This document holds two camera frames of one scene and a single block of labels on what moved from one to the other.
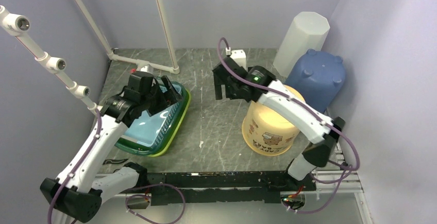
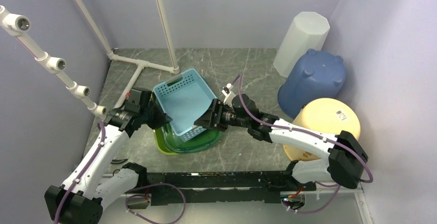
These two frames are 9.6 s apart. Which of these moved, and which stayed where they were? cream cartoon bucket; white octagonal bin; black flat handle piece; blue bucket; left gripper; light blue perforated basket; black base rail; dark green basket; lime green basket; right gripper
Moved: left gripper; lime green basket; cream cartoon bucket; dark green basket; light blue perforated basket; right gripper
Stayed: blue bucket; black flat handle piece; black base rail; white octagonal bin
